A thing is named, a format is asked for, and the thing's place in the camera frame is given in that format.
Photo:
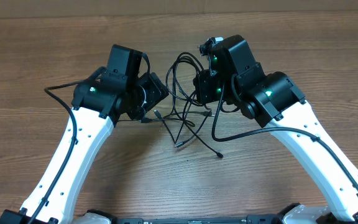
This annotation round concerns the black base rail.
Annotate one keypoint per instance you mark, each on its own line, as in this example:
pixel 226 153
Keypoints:
pixel 194 220

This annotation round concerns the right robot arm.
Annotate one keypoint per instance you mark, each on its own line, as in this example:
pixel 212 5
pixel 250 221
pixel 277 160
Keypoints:
pixel 280 108

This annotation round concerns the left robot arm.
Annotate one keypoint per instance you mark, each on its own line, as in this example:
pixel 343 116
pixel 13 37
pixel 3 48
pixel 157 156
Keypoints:
pixel 97 104

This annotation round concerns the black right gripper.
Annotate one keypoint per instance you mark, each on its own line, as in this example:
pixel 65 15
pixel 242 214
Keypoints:
pixel 201 82

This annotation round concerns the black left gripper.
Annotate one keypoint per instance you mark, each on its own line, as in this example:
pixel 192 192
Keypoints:
pixel 156 89

